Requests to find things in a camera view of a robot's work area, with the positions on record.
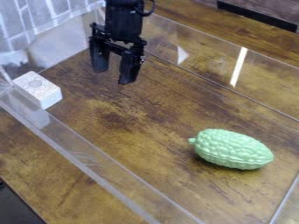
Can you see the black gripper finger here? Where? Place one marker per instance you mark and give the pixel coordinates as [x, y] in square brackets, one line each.
[98, 54]
[129, 67]

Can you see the white speckled rectangular block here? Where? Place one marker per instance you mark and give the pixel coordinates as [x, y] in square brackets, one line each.
[38, 89]

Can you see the clear acrylic tray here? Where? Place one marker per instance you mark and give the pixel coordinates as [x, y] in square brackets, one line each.
[104, 158]

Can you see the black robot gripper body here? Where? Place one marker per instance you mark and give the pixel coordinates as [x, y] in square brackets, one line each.
[121, 28]

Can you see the green bumpy bitter gourd toy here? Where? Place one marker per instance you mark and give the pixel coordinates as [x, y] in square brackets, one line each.
[229, 149]

